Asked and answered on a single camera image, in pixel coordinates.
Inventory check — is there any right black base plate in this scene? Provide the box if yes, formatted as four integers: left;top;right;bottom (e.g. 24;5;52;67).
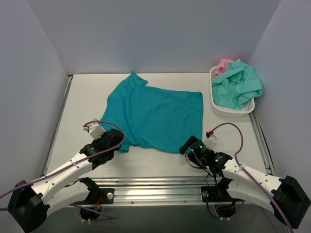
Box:
201;186;242;203

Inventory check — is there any pink t shirt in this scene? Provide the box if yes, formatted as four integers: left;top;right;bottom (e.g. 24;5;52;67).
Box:
215;59;240;75

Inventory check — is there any teal t shirt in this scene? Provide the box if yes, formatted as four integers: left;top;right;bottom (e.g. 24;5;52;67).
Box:
101;72;204;153

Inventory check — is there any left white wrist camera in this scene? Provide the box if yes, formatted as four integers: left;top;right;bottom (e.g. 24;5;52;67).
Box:
83;119;107;139

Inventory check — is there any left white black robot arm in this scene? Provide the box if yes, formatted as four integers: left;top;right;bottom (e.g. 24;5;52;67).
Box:
7;129;124;233

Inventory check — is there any right black thin cable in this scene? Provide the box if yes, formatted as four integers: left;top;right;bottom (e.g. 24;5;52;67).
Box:
184;152;222;187

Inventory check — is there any aluminium rail frame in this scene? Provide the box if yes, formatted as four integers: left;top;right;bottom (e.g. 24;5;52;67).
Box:
44;73;270;206

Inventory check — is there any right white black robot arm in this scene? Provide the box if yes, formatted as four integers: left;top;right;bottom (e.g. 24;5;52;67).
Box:
179;136;311;229

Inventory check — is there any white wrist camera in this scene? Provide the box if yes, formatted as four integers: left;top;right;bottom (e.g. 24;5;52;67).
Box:
83;119;107;139
203;131;218;149

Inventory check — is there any white plastic basket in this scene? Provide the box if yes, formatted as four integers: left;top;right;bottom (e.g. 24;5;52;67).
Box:
209;66;255;117

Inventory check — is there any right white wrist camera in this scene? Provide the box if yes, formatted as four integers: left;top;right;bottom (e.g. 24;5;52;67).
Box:
203;131;218;149

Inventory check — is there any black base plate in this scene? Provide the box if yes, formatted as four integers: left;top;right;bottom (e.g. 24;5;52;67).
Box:
74;188;115;205
201;186;242;203

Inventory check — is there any mint green t shirt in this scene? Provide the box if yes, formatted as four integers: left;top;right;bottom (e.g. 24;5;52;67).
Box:
211;61;263;110

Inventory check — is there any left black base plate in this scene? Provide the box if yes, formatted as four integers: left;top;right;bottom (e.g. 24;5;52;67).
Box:
74;188;115;205

